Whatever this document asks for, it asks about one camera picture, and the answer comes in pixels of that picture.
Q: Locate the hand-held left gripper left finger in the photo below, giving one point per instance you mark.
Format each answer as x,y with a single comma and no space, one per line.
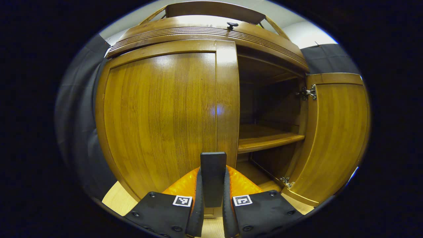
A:
197,218

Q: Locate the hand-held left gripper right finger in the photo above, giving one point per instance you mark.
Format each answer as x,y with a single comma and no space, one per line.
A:
228,221

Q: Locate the wooden shoe cabinet door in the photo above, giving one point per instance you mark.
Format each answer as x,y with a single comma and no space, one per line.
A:
158,115
337,138

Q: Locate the wooden double-door shoe cabinet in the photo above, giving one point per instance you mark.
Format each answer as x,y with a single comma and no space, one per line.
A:
198,33

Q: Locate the silver door hinge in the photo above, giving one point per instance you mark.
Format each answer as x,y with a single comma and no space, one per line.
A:
287,181
308,92

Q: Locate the wooden inner shelf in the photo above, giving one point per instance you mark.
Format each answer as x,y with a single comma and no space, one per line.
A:
264,138

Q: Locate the black drawer knob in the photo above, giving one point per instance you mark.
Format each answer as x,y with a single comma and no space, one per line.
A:
232,25

